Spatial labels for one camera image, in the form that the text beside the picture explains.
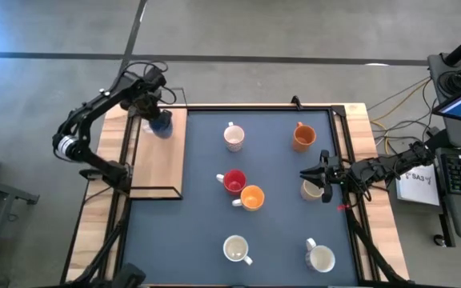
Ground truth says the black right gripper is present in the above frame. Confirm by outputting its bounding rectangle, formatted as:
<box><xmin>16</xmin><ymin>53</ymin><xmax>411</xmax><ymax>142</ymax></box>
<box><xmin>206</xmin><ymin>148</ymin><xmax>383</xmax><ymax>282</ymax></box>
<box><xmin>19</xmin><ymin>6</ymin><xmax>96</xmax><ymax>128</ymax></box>
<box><xmin>299</xmin><ymin>149</ymin><xmax>351</xmax><ymax>204</ymax></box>

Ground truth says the white mug yellow rim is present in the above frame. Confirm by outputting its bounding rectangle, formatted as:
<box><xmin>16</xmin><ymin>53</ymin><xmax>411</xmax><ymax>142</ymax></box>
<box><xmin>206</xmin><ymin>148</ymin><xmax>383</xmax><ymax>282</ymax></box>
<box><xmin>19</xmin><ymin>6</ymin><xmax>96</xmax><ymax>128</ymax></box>
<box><xmin>299</xmin><ymin>178</ymin><xmax>325</xmax><ymax>202</ymax></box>

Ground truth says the blue mug white handle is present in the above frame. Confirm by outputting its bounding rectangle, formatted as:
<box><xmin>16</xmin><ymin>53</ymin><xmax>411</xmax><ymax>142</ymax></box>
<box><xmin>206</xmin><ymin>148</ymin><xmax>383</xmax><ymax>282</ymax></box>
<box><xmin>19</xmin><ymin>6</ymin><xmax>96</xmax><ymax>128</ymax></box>
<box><xmin>141</xmin><ymin>110</ymin><xmax>174</xmax><ymax>140</ymax></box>

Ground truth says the plain orange mug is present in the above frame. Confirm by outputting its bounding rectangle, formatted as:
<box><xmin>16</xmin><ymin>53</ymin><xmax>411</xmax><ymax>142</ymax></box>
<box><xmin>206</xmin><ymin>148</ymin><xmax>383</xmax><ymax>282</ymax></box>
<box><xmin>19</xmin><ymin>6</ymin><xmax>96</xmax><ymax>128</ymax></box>
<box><xmin>292</xmin><ymin>121</ymin><xmax>318</xmax><ymax>154</ymax></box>

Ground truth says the yellow-orange mug white handle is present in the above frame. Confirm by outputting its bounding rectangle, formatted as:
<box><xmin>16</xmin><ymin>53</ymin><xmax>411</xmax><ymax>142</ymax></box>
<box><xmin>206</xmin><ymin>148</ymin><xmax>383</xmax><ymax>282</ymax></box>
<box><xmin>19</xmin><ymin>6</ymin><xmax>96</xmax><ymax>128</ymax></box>
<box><xmin>231</xmin><ymin>184</ymin><xmax>266</xmax><ymax>212</ymax></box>

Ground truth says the red mug white handle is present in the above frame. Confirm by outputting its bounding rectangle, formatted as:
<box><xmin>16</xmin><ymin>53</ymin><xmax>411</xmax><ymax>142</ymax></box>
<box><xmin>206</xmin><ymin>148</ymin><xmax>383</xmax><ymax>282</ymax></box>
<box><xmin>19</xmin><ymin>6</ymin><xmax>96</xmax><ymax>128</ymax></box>
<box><xmin>215</xmin><ymin>169</ymin><xmax>248</xmax><ymax>197</ymax></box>

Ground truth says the grey diamond mug red rim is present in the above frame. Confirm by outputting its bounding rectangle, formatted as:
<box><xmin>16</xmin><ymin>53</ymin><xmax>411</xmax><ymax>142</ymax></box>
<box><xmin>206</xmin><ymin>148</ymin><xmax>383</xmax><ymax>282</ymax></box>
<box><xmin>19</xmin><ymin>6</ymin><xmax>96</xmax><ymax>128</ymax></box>
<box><xmin>222</xmin><ymin>122</ymin><xmax>246</xmax><ymax>153</ymax></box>

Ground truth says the red white diamond-pattern mug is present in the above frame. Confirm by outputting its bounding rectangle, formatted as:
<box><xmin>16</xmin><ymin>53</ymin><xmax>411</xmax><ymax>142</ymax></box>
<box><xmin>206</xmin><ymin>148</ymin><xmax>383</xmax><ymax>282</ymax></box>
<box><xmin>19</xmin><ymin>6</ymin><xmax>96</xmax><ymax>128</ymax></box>
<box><xmin>222</xmin><ymin>234</ymin><xmax>254</xmax><ymax>266</ymax></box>

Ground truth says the grey patterned mug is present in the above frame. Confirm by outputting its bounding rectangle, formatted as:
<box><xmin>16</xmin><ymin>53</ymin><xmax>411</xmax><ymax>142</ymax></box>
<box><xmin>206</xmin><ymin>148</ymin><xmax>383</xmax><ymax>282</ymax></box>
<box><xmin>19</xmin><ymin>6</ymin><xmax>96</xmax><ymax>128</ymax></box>
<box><xmin>304</xmin><ymin>237</ymin><xmax>336</xmax><ymax>274</ymax></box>

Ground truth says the white paper sheet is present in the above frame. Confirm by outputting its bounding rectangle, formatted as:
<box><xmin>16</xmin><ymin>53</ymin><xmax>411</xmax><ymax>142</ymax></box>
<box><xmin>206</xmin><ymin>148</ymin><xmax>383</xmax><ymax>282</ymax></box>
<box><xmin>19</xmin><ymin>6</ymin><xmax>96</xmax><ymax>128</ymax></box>
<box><xmin>395</xmin><ymin>163</ymin><xmax>442</xmax><ymax>207</ymax></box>

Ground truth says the blue-grey table mat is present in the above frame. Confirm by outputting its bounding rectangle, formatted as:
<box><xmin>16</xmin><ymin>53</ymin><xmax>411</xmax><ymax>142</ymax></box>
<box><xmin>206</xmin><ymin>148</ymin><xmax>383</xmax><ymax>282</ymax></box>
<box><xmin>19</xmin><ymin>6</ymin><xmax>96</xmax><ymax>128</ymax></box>
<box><xmin>118</xmin><ymin>108</ymin><xmax>359</xmax><ymax>287</ymax></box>

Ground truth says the grey metal stand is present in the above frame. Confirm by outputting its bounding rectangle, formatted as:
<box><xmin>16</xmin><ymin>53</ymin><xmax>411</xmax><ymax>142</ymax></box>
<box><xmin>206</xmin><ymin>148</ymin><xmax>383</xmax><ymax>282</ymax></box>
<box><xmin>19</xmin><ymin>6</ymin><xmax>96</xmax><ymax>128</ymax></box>
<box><xmin>0</xmin><ymin>171</ymin><xmax>40</xmax><ymax>277</ymax></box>

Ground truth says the black box-shaped object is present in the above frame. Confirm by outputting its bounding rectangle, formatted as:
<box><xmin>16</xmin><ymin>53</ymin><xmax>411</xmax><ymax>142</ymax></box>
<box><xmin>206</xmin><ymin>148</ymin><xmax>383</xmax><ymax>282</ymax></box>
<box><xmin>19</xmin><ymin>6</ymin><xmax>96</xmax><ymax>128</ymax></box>
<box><xmin>111</xmin><ymin>262</ymin><xmax>147</xmax><ymax>288</ymax></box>

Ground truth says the wooden shelf black wire frame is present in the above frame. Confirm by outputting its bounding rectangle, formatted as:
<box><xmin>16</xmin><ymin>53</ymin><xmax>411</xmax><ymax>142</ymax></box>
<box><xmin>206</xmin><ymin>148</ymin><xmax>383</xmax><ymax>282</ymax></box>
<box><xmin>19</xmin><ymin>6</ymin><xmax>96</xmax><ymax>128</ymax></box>
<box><xmin>128</xmin><ymin>86</ymin><xmax>188</xmax><ymax>201</ymax></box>

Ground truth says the yellow cable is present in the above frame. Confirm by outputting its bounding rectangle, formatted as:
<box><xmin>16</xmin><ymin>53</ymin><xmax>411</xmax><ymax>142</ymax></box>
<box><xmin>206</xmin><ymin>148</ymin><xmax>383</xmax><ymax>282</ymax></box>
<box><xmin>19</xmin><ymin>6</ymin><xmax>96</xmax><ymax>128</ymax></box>
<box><xmin>370</xmin><ymin>78</ymin><xmax>431</xmax><ymax>155</ymax></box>

